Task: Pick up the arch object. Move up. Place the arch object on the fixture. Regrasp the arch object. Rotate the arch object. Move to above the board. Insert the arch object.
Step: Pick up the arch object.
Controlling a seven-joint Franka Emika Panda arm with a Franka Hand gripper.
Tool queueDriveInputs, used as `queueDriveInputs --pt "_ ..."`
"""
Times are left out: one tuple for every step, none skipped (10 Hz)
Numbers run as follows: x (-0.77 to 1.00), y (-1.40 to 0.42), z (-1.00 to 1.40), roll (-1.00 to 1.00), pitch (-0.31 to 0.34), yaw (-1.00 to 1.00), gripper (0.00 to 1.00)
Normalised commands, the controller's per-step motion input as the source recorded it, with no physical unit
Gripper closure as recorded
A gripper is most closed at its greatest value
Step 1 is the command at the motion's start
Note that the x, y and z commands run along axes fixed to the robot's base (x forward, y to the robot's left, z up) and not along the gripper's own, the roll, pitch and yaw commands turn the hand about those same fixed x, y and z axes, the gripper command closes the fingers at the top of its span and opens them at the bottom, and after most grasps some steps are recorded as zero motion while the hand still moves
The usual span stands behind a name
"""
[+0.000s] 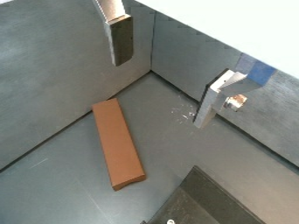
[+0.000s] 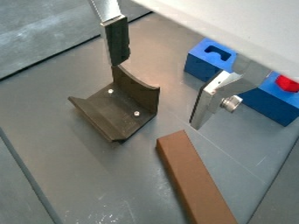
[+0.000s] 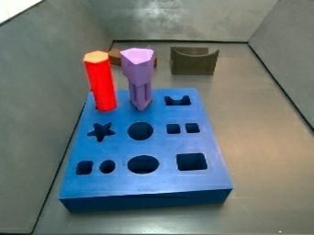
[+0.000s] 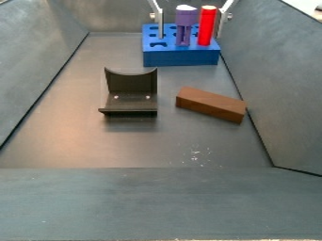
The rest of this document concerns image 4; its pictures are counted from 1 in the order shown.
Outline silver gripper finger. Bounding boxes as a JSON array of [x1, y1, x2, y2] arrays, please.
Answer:
[[215, 0, 237, 38], [146, 0, 162, 40]]

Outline dark grey curved fixture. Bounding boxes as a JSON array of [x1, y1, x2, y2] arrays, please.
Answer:
[[97, 68, 157, 115]]

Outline red hexagon peg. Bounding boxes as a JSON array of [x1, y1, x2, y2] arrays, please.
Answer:
[[197, 5, 217, 46]]

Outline purple pentagon peg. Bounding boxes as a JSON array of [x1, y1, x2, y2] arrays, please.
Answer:
[[174, 5, 197, 46]]

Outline blue shape-sorter block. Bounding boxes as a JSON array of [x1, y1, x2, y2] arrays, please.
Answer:
[[141, 24, 220, 67]]

